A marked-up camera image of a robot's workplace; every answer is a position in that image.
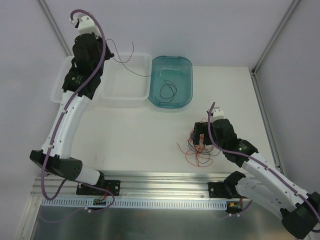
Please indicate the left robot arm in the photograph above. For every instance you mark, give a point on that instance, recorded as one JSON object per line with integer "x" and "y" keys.
{"x": 78, "y": 90}

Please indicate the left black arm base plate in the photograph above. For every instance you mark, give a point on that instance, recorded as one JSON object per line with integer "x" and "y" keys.
{"x": 112, "y": 186}

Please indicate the right white perforated basket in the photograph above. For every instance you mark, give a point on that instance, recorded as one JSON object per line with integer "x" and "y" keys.
{"x": 127, "y": 81}

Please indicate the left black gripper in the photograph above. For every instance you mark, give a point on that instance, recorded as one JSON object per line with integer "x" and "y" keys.
{"x": 105, "y": 50}

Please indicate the left white perforated basket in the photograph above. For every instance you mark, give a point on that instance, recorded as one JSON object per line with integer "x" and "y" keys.
{"x": 57, "y": 91}

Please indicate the aluminium mounting rail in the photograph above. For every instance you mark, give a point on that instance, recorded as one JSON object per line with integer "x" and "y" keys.
{"x": 164, "y": 185}

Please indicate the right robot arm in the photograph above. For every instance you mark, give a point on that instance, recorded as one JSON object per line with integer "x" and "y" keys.
{"x": 297, "y": 209}

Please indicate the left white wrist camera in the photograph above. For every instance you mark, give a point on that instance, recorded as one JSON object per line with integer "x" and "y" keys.
{"x": 84, "y": 24}

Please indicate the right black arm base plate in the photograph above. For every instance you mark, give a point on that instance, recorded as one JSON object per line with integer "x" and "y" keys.
{"x": 216, "y": 190}

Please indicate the teal transparent plastic bin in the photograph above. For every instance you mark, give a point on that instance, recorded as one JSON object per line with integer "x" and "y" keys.
{"x": 171, "y": 83}

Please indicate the white perforated basket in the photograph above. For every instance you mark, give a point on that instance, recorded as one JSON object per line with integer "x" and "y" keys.
{"x": 127, "y": 81}
{"x": 57, "y": 91}

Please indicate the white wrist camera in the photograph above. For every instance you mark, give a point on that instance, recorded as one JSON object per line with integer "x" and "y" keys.
{"x": 216, "y": 114}
{"x": 84, "y": 24}

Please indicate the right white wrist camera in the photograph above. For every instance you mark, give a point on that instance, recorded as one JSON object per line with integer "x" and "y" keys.
{"x": 216, "y": 114}

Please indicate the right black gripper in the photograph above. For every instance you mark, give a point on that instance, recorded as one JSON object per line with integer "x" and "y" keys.
{"x": 200, "y": 133}

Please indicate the white slotted cable duct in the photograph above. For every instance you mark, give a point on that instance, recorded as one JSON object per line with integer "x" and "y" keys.
{"x": 135, "y": 203}

